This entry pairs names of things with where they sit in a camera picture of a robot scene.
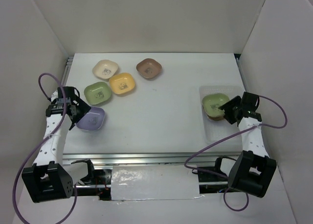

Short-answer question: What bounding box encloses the purple plate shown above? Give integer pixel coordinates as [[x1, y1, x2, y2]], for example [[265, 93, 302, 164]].
[[76, 107, 106, 132]]

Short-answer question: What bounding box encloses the brown plate front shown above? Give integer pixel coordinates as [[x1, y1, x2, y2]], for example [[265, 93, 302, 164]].
[[207, 115, 224, 121]]

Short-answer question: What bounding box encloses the brown plate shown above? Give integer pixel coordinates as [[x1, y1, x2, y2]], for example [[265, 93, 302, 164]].
[[207, 115, 224, 121], [136, 58, 162, 79]]

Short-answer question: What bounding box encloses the green plate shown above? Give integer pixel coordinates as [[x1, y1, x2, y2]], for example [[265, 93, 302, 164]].
[[201, 93, 229, 117], [84, 82, 112, 105]]

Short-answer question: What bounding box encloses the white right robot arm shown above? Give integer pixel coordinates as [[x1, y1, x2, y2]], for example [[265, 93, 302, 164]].
[[213, 92, 277, 198]]

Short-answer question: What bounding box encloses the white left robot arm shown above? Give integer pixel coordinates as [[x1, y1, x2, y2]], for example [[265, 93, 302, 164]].
[[22, 87, 97, 203]]

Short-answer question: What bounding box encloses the clear plastic bin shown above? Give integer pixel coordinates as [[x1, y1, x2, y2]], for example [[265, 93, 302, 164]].
[[199, 86, 244, 144]]

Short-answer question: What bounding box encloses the yellow plate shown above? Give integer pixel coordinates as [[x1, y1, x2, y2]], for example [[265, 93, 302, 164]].
[[109, 72, 135, 95]]

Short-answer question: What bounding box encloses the cream plate back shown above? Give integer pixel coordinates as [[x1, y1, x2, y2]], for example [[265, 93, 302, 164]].
[[92, 60, 119, 80]]

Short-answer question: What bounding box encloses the brown plate back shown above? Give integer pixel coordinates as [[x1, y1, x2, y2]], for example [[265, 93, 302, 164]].
[[136, 58, 162, 79]]

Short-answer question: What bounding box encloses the white cover panel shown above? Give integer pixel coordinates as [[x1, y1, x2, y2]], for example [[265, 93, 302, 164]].
[[111, 165, 200, 201]]

